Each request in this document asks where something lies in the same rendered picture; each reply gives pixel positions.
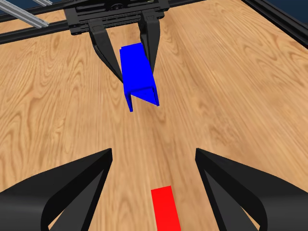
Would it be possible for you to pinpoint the black table frame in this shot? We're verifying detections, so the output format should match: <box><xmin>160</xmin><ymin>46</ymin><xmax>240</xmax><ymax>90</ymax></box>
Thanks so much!
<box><xmin>0</xmin><ymin>0</ymin><xmax>308</xmax><ymax>49</ymax></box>

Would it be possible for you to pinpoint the silver aluminium extrusion bar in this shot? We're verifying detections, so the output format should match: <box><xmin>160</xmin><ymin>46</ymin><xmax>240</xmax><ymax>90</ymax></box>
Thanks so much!
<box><xmin>32</xmin><ymin>0</ymin><xmax>53</xmax><ymax>7</ymax></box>
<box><xmin>0</xmin><ymin>0</ymin><xmax>50</xmax><ymax>29</ymax></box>

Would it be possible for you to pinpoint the blue hollow socket block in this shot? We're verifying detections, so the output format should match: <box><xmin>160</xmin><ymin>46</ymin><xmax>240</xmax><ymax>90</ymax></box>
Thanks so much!
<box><xmin>119</xmin><ymin>42</ymin><xmax>160</xmax><ymax>113</ymax></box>

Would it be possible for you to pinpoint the thin red peg bar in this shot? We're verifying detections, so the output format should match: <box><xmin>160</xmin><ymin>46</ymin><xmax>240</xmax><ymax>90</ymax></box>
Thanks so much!
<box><xmin>151</xmin><ymin>185</ymin><xmax>181</xmax><ymax>231</ymax></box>

